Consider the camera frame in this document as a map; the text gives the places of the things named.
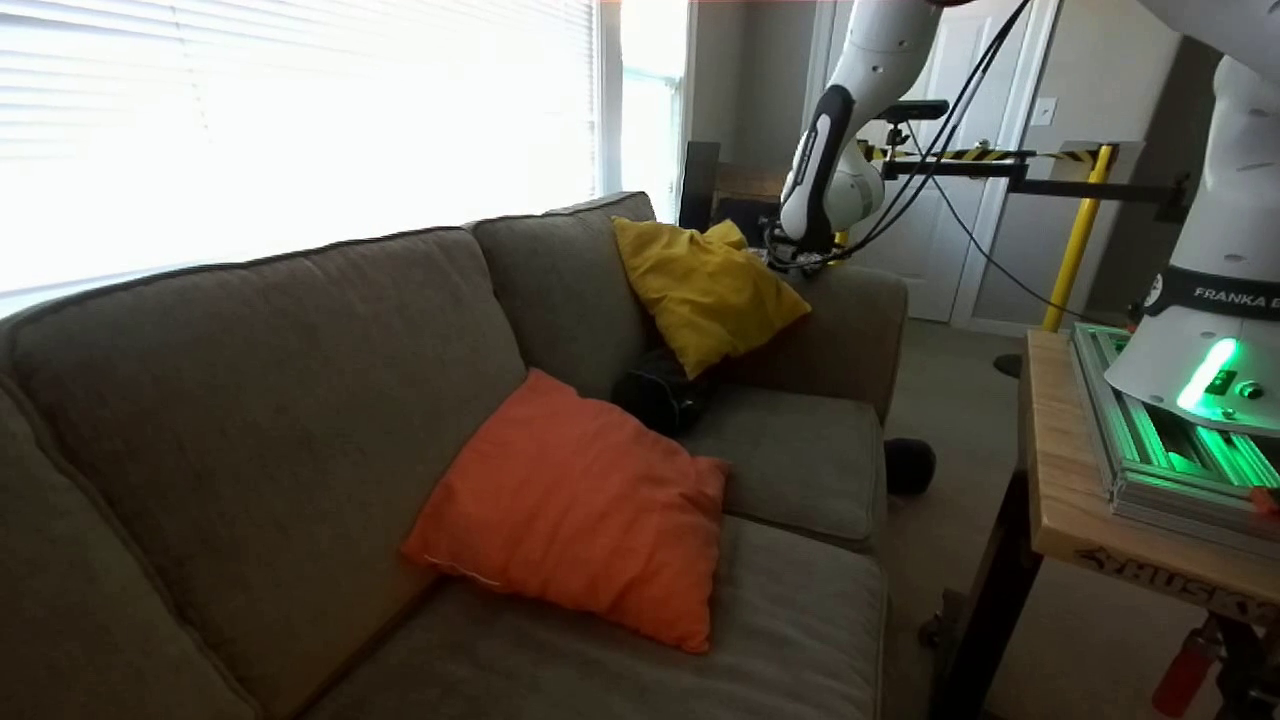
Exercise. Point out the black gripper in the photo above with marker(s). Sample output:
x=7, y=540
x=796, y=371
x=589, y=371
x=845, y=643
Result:
x=800, y=256

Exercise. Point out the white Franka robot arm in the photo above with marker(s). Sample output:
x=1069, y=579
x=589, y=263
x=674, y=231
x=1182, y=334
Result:
x=866, y=54

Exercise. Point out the yellow pillow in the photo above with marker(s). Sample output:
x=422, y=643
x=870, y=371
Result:
x=707, y=294

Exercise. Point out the black tower speaker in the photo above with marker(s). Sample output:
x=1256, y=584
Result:
x=703, y=187

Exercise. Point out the white panel door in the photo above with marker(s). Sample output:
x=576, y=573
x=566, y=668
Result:
x=960, y=267

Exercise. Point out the black boxy device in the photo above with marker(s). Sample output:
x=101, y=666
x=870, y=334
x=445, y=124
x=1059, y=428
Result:
x=660, y=394

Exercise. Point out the narrow side window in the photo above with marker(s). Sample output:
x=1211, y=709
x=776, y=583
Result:
x=653, y=94

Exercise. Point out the black striped stand crossbar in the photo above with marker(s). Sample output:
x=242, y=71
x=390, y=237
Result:
x=1015, y=168

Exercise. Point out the black round floor object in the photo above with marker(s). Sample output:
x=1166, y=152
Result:
x=909, y=467

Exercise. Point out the yellow pole stand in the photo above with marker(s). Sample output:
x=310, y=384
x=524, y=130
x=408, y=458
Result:
x=1076, y=243

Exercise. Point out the orange pillow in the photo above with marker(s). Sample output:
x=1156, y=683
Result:
x=573, y=513

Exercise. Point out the wooden table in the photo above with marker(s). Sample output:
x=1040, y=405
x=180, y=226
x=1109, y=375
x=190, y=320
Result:
x=1064, y=494

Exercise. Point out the large white window blinds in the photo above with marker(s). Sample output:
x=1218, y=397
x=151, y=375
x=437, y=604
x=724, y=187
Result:
x=265, y=123

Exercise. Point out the grey fabric sofa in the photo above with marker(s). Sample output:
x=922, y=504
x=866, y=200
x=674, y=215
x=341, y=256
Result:
x=265, y=402

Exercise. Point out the black stereo camera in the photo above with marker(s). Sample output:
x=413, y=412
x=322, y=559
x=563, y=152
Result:
x=912, y=111

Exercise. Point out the white light switch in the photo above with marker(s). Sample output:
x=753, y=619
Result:
x=1045, y=115

